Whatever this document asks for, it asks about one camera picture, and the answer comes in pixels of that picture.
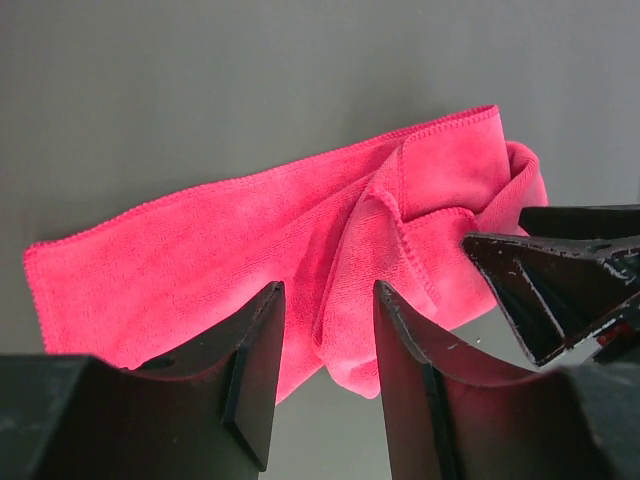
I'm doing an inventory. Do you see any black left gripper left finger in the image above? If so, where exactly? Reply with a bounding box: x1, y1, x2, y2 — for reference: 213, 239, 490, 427
1, 282, 285, 479

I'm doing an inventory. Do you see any pink towel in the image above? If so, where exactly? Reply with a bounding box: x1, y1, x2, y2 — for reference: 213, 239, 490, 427
23, 106, 548, 399

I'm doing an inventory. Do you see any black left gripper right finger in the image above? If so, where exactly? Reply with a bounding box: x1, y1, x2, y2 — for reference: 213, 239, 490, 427
374, 281, 639, 479

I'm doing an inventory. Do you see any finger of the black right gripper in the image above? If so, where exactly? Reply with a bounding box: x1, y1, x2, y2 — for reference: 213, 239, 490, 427
461, 233, 639, 367
519, 205, 639, 240

